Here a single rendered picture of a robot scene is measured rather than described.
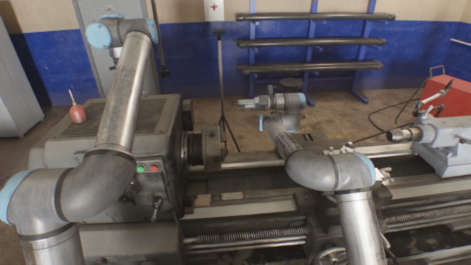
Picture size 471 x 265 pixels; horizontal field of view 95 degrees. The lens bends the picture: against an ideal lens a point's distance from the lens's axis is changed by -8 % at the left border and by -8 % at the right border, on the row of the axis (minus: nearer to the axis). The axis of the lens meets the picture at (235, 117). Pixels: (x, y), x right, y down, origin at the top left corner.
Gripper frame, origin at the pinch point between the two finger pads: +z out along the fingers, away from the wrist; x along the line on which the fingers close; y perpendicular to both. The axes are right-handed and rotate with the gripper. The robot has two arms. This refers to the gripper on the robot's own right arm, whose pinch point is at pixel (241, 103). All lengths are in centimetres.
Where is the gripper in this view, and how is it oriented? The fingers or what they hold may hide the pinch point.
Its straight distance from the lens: 124.0
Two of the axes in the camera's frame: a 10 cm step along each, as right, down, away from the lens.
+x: -0.5, 1.8, 9.8
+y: 0.7, 9.8, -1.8
